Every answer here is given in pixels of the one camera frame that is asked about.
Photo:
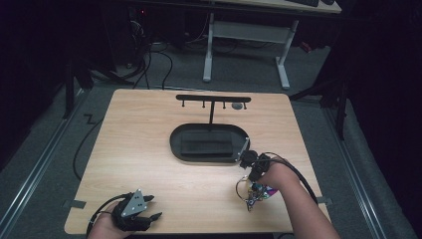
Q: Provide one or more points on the white frame desk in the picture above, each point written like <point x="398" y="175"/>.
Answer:
<point x="245" y="31"/>

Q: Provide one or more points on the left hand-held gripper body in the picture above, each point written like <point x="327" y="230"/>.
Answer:
<point x="132" y="205"/>

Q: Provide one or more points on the person's right hand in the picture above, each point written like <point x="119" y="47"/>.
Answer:
<point x="280" y="177"/>

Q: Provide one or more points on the grey table edge bracket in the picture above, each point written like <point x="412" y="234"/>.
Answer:
<point x="74" y="204"/>
<point x="324" y="200"/>

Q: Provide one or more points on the black keyboard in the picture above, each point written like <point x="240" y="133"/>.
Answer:
<point x="303" y="2"/>

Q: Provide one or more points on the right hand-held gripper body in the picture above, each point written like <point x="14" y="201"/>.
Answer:
<point x="257" y="161"/>

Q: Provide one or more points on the black computer tower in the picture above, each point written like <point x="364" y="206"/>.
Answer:
<point x="137" y="33"/>

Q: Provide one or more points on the small red object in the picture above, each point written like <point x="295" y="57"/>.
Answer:
<point x="306" y="47"/>

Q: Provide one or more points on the grey round table grommet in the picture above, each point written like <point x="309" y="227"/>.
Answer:
<point x="237" y="106"/>

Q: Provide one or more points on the black metal stand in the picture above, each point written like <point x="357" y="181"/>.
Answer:
<point x="69" y="89"/>
<point x="338" y="99"/>

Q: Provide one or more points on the black key holder stand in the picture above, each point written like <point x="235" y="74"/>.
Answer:
<point x="175" y="146"/>

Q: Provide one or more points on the metal floor rail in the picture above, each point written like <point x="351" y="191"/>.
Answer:
<point x="358" y="179"/>
<point x="33" y="172"/>

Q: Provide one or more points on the person's left hand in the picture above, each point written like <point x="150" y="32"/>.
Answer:
<point x="104" y="227"/>

